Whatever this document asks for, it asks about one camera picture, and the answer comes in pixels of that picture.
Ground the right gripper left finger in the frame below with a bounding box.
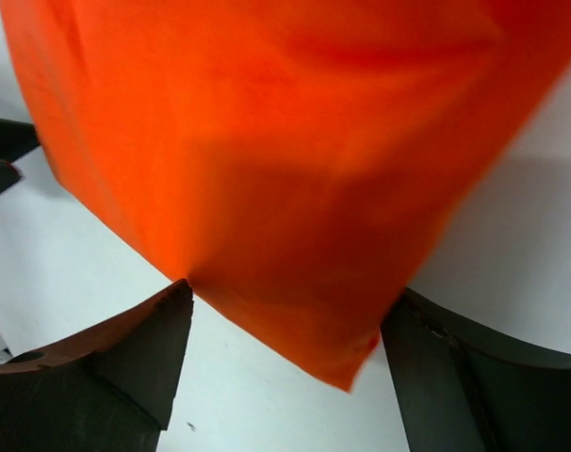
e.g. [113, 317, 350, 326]
[0, 280, 194, 451]

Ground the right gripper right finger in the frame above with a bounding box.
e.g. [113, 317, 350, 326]
[381, 290, 571, 451]

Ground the orange t shirt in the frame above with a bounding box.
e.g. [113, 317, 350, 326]
[0, 1, 571, 391]

